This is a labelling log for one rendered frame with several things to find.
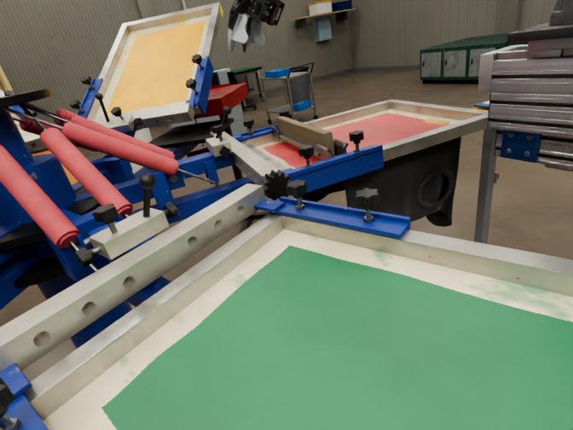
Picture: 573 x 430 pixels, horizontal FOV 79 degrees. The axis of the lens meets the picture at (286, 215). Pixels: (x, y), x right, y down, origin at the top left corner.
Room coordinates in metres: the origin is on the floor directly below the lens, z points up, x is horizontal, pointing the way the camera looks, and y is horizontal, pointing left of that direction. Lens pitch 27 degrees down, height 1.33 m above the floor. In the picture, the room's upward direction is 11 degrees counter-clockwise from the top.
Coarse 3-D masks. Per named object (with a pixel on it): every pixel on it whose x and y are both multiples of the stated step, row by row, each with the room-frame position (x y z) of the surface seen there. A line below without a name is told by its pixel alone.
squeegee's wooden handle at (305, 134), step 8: (280, 120) 1.37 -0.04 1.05; (288, 120) 1.30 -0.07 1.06; (296, 120) 1.27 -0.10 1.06; (280, 128) 1.38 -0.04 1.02; (288, 128) 1.29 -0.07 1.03; (296, 128) 1.22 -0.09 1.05; (304, 128) 1.15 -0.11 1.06; (312, 128) 1.11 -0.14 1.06; (320, 128) 1.10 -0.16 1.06; (288, 136) 1.31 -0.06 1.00; (296, 136) 1.23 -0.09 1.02; (304, 136) 1.16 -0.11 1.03; (312, 136) 1.10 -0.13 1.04; (320, 136) 1.05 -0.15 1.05; (328, 136) 1.03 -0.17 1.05; (304, 144) 1.17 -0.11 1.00; (312, 144) 1.11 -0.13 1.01; (320, 144) 1.05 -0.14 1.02; (328, 144) 1.02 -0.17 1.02
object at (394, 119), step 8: (360, 120) 1.52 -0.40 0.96; (368, 120) 1.49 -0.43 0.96; (376, 120) 1.47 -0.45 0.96; (384, 120) 1.44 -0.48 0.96; (392, 120) 1.42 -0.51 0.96; (400, 120) 1.39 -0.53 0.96; (408, 120) 1.37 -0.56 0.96; (336, 128) 1.47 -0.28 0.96; (344, 128) 1.44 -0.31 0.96; (280, 144) 1.38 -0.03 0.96; (288, 144) 1.36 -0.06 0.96; (272, 152) 1.30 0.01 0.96; (280, 152) 1.28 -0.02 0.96; (288, 152) 1.26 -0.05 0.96; (296, 152) 1.24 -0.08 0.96
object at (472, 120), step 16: (352, 112) 1.57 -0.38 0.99; (368, 112) 1.60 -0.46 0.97; (416, 112) 1.46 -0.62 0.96; (432, 112) 1.37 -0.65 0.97; (448, 112) 1.29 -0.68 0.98; (464, 112) 1.22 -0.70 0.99; (480, 112) 1.17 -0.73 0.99; (448, 128) 1.06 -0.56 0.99; (464, 128) 1.07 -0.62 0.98; (480, 128) 1.09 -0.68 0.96; (256, 144) 1.43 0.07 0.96; (400, 144) 1.00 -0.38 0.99; (416, 144) 1.02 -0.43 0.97; (432, 144) 1.03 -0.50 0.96; (272, 160) 1.08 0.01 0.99; (384, 160) 0.98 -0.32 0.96
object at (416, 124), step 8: (416, 120) 1.35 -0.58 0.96; (408, 128) 1.26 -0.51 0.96; (416, 128) 1.25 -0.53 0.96; (424, 128) 1.23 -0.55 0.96; (432, 128) 1.21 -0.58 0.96; (408, 136) 1.17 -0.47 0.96; (384, 144) 1.13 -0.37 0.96; (288, 160) 1.16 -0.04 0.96; (296, 160) 1.14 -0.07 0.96; (304, 160) 1.12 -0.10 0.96; (312, 160) 1.11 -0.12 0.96; (320, 160) 1.09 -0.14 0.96
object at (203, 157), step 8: (208, 152) 1.14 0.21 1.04; (184, 160) 1.09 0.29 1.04; (192, 160) 1.07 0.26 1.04; (200, 160) 1.08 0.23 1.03; (208, 160) 1.09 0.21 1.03; (216, 160) 1.09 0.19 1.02; (224, 160) 1.10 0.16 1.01; (232, 160) 1.11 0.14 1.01; (184, 168) 1.06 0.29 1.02; (192, 168) 1.07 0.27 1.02; (200, 168) 1.08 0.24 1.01; (216, 168) 1.09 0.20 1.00; (184, 176) 1.06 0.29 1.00
